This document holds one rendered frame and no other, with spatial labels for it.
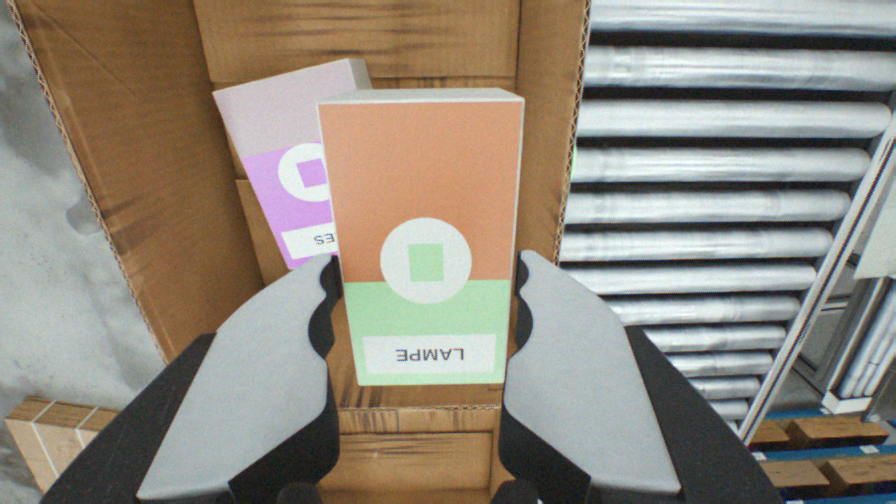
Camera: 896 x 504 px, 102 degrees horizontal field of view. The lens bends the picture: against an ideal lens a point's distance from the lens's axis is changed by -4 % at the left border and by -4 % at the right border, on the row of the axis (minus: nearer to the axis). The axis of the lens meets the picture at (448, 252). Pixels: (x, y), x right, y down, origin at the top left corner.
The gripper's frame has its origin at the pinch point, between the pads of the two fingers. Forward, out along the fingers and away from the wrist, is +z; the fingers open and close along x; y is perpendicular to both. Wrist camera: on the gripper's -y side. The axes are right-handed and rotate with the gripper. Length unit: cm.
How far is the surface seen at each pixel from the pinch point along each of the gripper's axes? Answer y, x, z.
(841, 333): 43, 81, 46
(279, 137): -0.5, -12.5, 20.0
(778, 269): 25, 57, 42
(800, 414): 139, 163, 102
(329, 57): -6.2, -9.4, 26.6
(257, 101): -3.2, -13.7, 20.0
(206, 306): 13.5, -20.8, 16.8
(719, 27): -10, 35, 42
